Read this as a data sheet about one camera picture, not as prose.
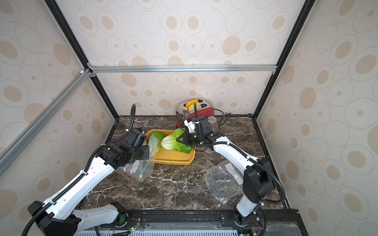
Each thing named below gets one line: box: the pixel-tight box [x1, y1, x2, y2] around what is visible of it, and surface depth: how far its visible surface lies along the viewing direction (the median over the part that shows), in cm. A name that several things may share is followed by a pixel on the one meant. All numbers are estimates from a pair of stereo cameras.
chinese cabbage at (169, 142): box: [160, 127, 193, 154], surface depth 81 cm
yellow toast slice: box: [185, 99, 200, 111], surface depth 102 cm
